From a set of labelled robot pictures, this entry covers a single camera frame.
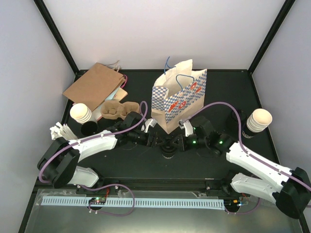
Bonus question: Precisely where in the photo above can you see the stack of paper cups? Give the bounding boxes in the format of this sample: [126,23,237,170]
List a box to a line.
[246,108,273,133]
[69,103,92,124]

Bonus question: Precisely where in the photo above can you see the small circuit board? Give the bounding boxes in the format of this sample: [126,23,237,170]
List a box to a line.
[88,197,106,204]

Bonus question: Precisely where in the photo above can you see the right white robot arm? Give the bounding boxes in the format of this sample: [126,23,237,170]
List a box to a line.
[171,117,311,219]

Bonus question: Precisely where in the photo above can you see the blue checkered paper bag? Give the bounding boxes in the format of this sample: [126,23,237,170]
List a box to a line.
[151,59,207,134]

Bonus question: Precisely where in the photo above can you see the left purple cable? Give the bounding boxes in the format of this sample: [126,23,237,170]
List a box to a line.
[38,100,149,216]

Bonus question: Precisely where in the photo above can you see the brown kraft paper bag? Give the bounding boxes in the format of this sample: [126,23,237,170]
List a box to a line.
[63,63,125,111]

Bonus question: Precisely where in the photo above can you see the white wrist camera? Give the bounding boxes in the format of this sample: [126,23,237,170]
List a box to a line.
[178,120,194,137]
[141,118,157,133]

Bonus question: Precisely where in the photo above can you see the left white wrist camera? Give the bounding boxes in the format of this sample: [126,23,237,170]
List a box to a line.
[141,118,157,133]

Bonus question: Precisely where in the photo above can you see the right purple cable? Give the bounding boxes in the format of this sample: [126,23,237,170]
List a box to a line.
[181,101,311,216]

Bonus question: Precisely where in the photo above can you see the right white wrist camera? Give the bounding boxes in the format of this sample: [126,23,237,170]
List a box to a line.
[178,120,194,137]

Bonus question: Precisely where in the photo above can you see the pink and blue paper bags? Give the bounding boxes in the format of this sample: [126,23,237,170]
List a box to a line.
[92,75,128,121]

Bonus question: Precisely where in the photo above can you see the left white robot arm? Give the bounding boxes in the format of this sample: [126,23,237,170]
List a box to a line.
[37,112,157,194]

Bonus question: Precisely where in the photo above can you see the light blue cable duct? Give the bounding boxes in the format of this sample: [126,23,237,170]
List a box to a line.
[41,196,225,210]

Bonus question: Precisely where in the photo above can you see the right stack of paper cups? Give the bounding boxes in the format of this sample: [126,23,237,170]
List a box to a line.
[246,108,273,133]

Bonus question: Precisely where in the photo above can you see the black cup under right stack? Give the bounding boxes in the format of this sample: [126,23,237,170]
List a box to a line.
[242,124,258,139]

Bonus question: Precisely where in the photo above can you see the purple cable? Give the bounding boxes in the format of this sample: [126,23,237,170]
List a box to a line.
[181,101,311,216]
[38,100,149,216]

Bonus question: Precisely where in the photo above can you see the black plastic cup lid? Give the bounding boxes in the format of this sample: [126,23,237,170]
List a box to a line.
[161,144,176,153]

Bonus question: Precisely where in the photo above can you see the remaining pulp cup carriers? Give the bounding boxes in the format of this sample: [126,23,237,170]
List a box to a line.
[100,100,139,120]

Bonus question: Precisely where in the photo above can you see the left stack of paper cups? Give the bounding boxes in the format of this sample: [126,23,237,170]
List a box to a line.
[69,103,92,124]

